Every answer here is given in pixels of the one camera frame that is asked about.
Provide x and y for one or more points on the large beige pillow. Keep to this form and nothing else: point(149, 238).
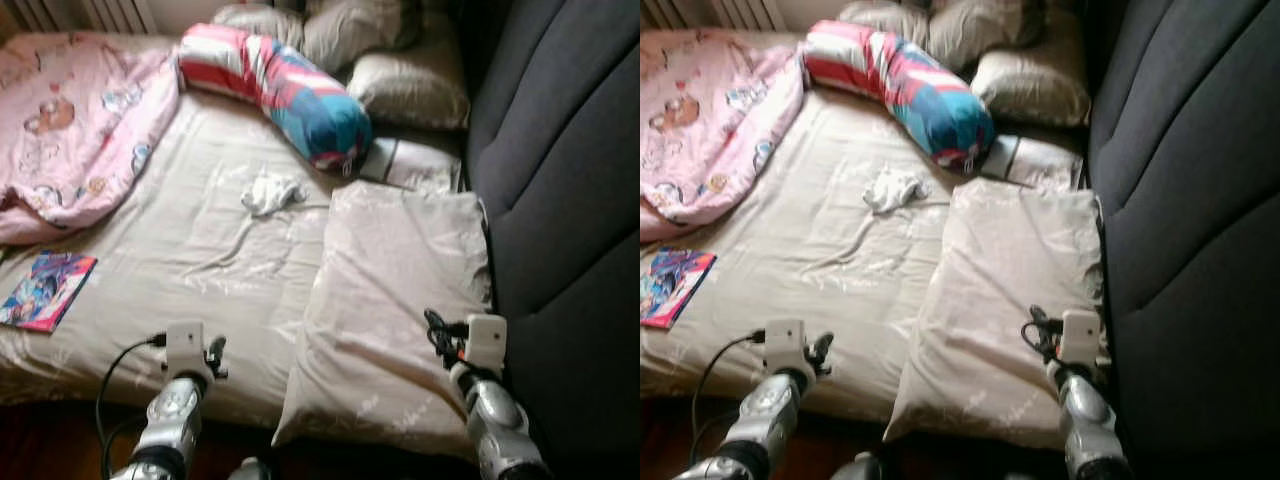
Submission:
point(1000, 300)
point(390, 300)

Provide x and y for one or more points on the colourful comic book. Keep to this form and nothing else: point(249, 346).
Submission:
point(45, 292)
point(672, 288)

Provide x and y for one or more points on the pink cartoon print blanket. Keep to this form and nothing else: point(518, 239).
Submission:
point(80, 130)
point(710, 130)

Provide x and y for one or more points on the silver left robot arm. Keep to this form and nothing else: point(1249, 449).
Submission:
point(765, 420)
point(170, 425)

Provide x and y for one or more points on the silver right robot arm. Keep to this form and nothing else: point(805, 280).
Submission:
point(495, 425)
point(1085, 420)

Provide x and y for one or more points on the beige patterned bed sheet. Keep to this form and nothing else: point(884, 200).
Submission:
point(820, 260)
point(200, 260)

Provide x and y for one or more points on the robot left leg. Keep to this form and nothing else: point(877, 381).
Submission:
point(855, 468)
point(250, 470)

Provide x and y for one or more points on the crumpled white cloth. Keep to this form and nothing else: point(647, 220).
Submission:
point(893, 190)
point(270, 193)

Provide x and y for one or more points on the dark grey sofa back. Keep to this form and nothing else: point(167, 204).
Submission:
point(560, 200)
point(1190, 200)

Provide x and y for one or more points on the red white blue bolster pillow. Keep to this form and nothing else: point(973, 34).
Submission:
point(910, 90)
point(290, 95)

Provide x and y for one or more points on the white radiator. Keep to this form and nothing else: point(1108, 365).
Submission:
point(720, 12)
point(100, 12)

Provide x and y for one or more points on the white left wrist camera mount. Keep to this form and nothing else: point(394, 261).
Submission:
point(185, 345)
point(785, 343)

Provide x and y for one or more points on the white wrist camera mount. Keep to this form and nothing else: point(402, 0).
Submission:
point(1082, 338)
point(185, 345)
point(785, 343)
point(487, 345)

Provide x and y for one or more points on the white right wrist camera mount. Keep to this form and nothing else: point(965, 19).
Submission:
point(487, 345)
point(1082, 338)

